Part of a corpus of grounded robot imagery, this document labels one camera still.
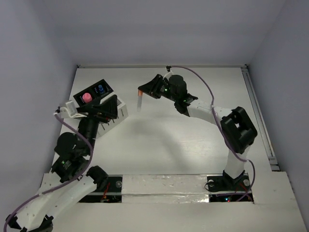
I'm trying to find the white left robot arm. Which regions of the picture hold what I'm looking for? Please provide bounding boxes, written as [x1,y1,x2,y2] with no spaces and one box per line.
[3,94,118,232]

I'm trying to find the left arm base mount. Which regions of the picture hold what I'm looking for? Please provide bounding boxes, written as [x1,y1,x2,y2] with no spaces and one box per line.
[79,166,123,203]

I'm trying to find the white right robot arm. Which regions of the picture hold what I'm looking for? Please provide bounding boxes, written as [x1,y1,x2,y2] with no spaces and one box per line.
[138,74,257,189]

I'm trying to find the black highlighter blue cap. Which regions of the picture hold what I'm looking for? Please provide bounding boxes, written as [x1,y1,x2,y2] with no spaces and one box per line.
[98,85,105,94]

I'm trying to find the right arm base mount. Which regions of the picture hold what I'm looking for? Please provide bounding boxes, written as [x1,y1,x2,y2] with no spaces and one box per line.
[204,171,254,203]

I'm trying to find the black slotted organizer box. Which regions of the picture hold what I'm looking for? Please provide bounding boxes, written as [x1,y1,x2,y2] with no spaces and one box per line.
[73,79,113,106]

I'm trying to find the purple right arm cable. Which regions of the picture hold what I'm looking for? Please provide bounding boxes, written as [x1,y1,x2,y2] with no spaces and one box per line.
[166,65,256,203]

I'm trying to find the white slotted organizer box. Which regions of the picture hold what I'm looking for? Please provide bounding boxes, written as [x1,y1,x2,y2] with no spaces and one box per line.
[96,97,128,139]

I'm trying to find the aluminium rail at wall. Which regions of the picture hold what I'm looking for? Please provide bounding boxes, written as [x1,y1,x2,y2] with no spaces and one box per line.
[241,65,281,172]

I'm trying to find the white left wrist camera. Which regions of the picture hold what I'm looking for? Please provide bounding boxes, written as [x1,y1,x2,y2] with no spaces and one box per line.
[53,101,86,119]

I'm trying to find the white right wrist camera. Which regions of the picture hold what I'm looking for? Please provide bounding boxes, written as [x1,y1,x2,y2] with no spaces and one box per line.
[163,65,174,79]

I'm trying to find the orange-tipped clear marker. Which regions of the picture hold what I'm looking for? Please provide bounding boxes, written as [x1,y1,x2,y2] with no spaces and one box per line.
[137,95,142,112]

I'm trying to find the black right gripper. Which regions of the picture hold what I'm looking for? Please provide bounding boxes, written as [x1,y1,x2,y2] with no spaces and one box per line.
[138,74,178,102]

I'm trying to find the pink-capped marker tube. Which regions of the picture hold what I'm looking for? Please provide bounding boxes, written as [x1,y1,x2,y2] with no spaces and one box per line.
[82,92,92,103]

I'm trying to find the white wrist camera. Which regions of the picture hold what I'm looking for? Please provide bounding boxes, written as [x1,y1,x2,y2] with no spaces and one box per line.
[53,101,86,119]
[163,65,174,79]

